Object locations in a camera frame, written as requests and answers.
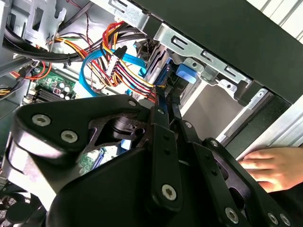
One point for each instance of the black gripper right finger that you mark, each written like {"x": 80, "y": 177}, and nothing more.
{"x": 206, "y": 160}

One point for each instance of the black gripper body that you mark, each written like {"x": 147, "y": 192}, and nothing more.
{"x": 106, "y": 201}

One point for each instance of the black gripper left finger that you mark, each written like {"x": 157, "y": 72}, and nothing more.
{"x": 52, "y": 127}

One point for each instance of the hard disk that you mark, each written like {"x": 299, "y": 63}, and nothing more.
{"x": 187, "y": 73}

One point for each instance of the person bare hand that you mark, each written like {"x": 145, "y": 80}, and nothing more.
{"x": 274, "y": 165}

